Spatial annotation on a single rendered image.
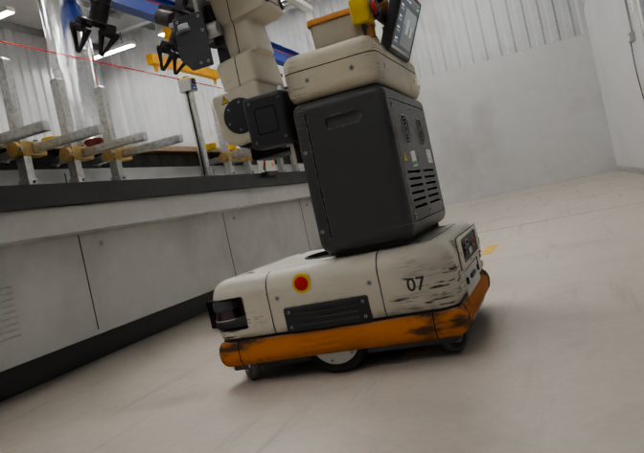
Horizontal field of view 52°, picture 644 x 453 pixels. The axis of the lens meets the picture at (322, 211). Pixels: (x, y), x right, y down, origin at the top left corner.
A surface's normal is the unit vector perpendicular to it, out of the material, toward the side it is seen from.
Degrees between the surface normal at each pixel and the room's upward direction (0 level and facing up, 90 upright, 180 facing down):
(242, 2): 90
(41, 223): 90
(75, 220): 90
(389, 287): 90
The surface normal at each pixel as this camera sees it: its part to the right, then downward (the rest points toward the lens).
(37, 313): 0.92, -0.20
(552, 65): -0.32, 0.07
